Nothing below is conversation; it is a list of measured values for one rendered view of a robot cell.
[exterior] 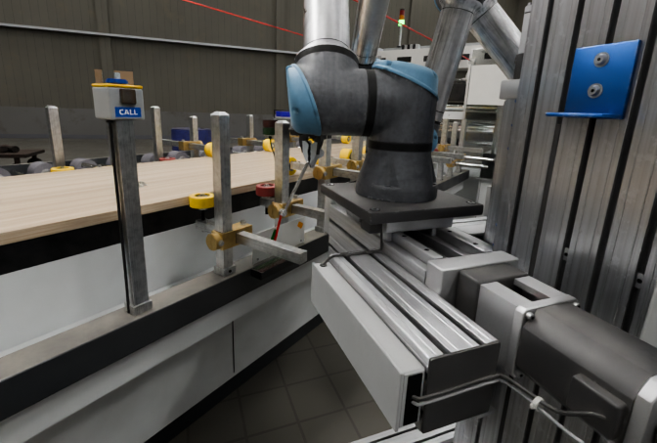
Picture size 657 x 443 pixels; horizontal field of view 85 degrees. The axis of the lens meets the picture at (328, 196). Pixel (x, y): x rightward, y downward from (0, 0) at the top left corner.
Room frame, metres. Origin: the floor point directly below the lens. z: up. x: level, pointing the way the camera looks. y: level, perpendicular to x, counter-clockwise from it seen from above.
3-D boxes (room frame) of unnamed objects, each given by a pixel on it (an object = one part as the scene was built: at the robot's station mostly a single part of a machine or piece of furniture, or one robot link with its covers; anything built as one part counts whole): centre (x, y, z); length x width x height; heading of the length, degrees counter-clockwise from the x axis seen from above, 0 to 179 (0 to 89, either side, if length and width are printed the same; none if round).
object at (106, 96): (0.77, 0.45, 1.18); 0.07 x 0.07 x 0.08; 56
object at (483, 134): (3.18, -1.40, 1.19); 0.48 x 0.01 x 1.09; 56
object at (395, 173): (0.67, -0.13, 1.09); 0.15 x 0.15 x 0.10
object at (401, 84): (0.66, -0.12, 1.20); 0.13 x 0.12 x 0.14; 95
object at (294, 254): (0.99, 0.24, 0.81); 0.44 x 0.03 x 0.04; 56
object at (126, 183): (0.77, 0.45, 0.93); 0.05 x 0.05 x 0.45; 56
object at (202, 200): (1.11, 0.40, 0.85); 0.08 x 0.08 x 0.11
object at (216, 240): (1.01, 0.29, 0.81); 0.14 x 0.06 x 0.05; 146
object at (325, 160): (1.40, 0.02, 0.87); 0.04 x 0.04 x 0.48; 56
